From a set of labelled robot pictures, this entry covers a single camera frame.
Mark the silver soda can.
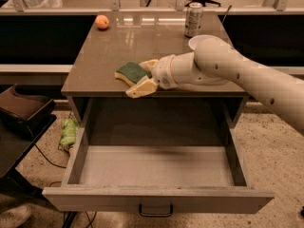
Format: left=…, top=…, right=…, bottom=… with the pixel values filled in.
left=184, top=2, right=203, bottom=38

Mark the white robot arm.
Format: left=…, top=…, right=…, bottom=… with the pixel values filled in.
left=126, top=35, right=304, bottom=134

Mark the open grey drawer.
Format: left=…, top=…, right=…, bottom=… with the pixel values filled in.
left=43, top=140, right=274, bottom=214

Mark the green and yellow sponge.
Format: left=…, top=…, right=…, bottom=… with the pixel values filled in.
left=114, top=62, right=151, bottom=86

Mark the orange fruit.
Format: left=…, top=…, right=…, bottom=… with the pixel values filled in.
left=95, top=15, right=109, bottom=29

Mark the white ceramic bowl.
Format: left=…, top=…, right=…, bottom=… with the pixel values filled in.
left=188, top=35, right=218, bottom=50

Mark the dark chair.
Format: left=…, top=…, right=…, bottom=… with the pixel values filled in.
left=0, top=85, right=56, bottom=200

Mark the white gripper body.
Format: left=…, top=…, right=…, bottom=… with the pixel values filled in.
left=151, top=55, right=177, bottom=89

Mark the black drawer handle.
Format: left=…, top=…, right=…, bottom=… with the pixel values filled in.
left=138, top=204, right=174, bottom=218

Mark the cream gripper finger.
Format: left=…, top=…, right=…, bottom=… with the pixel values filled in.
left=140, top=59, right=158, bottom=71
left=125, top=76, right=159, bottom=99

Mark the black floor cable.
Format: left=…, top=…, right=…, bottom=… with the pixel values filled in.
left=32, top=142, right=68, bottom=169

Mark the grey cabinet with tabletop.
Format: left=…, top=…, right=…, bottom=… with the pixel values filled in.
left=62, top=11, right=248, bottom=146

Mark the green crumpled bag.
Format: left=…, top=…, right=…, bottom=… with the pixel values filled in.
left=59, top=118, right=78, bottom=146

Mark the white shoe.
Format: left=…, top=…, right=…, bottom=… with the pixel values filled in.
left=0, top=205, right=31, bottom=228

